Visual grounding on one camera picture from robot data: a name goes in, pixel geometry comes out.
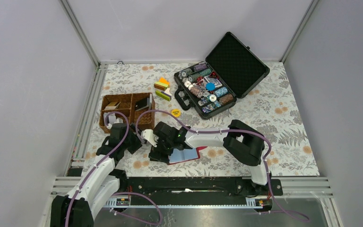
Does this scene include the red card holder wallet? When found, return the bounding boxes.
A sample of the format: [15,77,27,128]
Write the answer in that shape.
[168,147,207,165]

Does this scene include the black VIP card stack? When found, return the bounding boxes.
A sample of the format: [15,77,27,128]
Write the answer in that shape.
[135,93,153,111]

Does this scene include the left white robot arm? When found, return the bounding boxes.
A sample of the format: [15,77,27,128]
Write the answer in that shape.
[50,120,141,227]

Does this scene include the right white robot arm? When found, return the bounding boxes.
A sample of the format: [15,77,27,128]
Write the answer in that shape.
[140,120,271,195]

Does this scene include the white card stack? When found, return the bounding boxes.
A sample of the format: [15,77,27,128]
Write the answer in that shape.
[103,112,116,126]

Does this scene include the gold card stack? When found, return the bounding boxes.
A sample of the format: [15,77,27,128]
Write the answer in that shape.
[104,102,121,110]

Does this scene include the playing card deck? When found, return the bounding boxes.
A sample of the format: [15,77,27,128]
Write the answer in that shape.
[204,76,222,89]

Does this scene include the yellow big blind button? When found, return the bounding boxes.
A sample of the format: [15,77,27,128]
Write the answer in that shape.
[171,109,181,118]

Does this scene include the brown wicker basket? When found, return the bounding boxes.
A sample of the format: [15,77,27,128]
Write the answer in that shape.
[99,93,155,133]

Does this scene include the green purple toy block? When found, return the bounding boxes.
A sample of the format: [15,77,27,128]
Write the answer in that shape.
[155,88,172,101]

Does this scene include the orange brown toy block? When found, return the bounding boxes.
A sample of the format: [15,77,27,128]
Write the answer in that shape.
[154,77,170,91]

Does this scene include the blue dealer chip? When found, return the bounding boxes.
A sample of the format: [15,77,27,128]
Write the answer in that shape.
[205,83,216,91]

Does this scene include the black poker chip case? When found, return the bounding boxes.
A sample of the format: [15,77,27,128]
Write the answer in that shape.
[174,32,270,120]

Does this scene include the floral tablecloth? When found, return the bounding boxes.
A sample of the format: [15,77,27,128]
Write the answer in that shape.
[101,62,319,177]

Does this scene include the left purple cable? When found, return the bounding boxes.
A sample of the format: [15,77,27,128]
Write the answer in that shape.
[64,111,164,227]

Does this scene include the purple cable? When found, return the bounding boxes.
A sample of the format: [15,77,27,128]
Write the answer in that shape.
[64,111,164,227]
[135,109,311,223]

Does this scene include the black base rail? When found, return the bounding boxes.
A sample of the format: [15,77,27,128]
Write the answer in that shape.
[119,177,283,207]

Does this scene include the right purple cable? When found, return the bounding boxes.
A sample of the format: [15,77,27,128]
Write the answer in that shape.
[135,109,311,223]

